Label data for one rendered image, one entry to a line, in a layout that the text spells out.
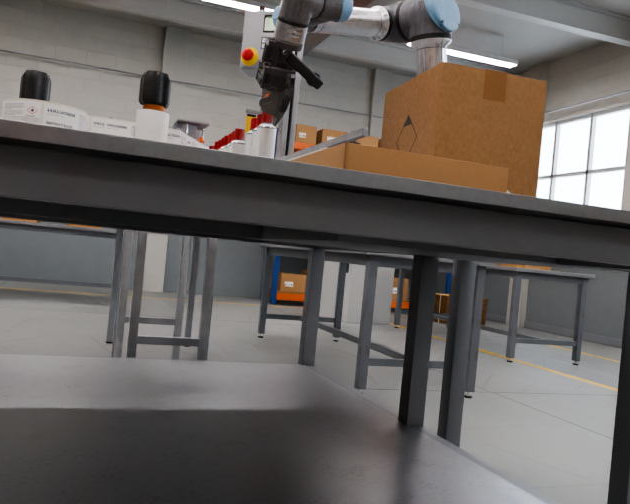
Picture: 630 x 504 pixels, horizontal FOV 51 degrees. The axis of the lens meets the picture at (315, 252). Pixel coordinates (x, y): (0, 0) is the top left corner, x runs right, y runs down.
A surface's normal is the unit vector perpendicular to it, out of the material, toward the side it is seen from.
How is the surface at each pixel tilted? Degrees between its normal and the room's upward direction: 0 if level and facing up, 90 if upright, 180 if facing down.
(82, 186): 90
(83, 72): 90
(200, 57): 90
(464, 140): 90
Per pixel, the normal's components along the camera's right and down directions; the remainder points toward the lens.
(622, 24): 0.33, 0.03
